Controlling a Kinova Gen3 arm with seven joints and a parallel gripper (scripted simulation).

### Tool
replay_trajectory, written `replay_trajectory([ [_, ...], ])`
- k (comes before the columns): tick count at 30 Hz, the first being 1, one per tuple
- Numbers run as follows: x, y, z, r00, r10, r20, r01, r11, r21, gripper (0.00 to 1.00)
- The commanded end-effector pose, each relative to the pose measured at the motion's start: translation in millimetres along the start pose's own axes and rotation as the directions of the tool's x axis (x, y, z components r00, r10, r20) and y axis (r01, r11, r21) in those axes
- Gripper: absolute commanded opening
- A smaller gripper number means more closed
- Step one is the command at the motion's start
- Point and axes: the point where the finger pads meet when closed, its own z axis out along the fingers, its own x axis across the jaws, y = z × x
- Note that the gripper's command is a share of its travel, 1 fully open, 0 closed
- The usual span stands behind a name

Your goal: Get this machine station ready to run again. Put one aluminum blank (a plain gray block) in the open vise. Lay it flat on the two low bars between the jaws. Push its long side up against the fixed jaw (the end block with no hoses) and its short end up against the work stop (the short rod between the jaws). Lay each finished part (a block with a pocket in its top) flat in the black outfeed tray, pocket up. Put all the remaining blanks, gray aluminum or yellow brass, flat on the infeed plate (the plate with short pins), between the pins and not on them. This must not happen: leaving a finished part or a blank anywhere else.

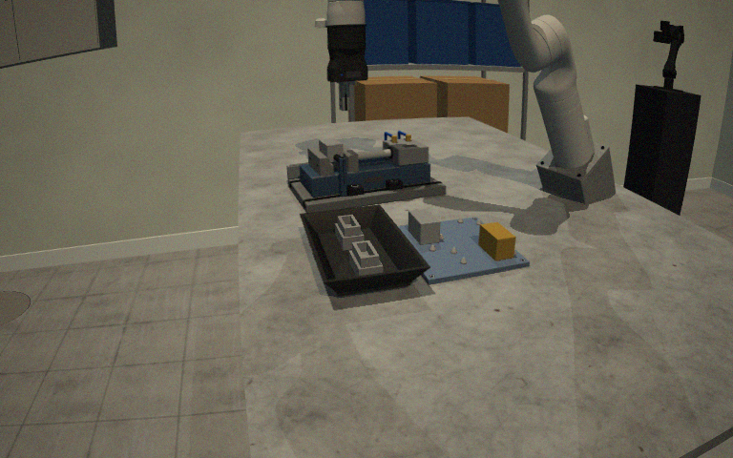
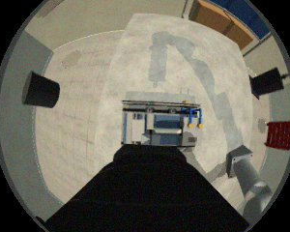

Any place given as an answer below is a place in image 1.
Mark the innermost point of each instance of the yellow brass block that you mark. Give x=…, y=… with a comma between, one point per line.
x=497, y=241

